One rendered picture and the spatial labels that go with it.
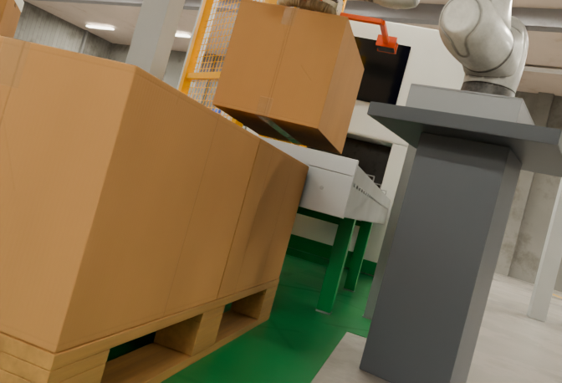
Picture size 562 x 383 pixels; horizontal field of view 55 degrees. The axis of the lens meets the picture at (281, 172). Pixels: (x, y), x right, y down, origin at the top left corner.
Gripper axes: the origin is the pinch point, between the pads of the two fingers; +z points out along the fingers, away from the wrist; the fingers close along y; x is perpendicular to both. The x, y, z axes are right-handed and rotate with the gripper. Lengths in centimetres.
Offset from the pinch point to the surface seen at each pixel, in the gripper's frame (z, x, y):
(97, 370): -20, -107, 111
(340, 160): -29, 5, 61
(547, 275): -162, 287, 85
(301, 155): -14, 5, 62
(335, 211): -32, 5, 78
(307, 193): -20, 5, 75
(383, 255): -48, 61, 92
